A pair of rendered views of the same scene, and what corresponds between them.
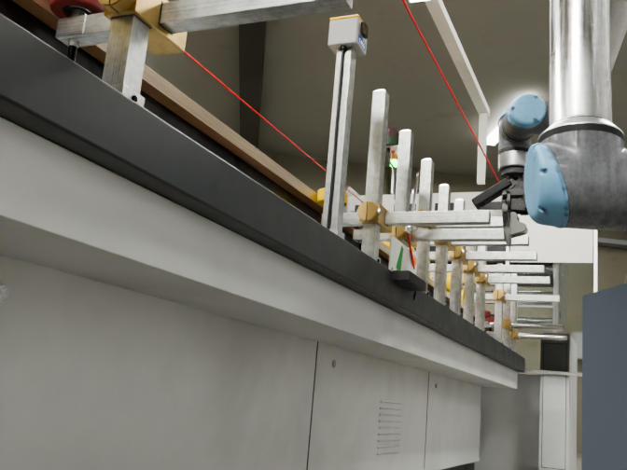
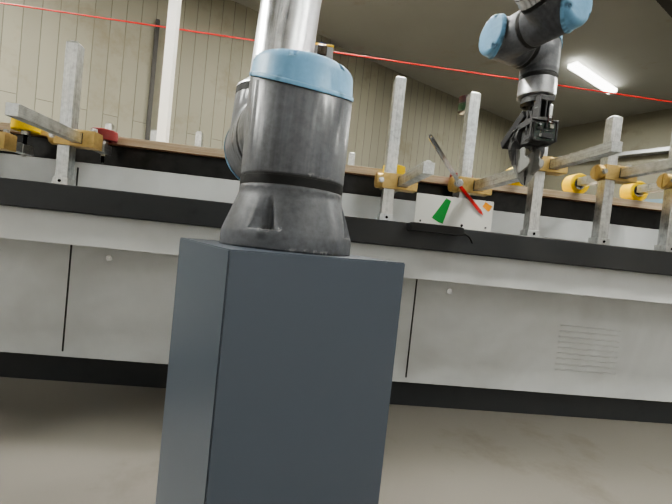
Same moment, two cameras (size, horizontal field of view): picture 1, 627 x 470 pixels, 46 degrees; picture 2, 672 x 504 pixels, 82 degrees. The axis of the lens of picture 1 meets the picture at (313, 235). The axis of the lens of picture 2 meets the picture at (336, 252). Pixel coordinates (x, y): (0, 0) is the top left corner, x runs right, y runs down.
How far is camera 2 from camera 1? 1.60 m
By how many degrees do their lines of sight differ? 62
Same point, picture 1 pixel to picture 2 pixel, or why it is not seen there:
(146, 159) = (61, 205)
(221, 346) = not seen: hidden behind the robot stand
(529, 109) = (489, 34)
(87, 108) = (19, 194)
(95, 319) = (166, 266)
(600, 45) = not seen: outside the picture
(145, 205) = (89, 222)
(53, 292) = (138, 256)
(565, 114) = not seen: hidden behind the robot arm
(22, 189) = (15, 228)
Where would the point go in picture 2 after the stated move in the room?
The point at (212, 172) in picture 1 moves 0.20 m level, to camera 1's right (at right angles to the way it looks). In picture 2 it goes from (115, 199) to (114, 196)
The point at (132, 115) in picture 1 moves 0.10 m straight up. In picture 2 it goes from (47, 189) to (50, 155)
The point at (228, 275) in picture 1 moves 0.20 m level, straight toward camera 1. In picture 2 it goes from (166, 246) to (91, 240)
